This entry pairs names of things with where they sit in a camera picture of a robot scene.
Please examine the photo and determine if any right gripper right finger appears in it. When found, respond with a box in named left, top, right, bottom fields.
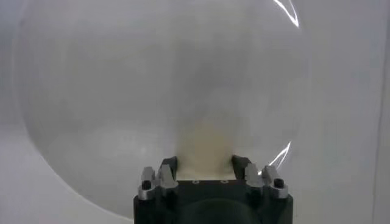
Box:
left=231, top=155, right=289, bottom=199

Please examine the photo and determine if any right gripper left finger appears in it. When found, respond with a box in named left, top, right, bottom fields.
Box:
left=138, top=156, right=179, bottom=200

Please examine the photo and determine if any white steamed baozi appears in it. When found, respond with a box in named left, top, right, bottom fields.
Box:
left=175, top=118, right=238, bottom=181

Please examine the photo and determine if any white round plate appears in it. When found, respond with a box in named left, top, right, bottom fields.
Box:
left=13, top=0, right=308, bottom=220

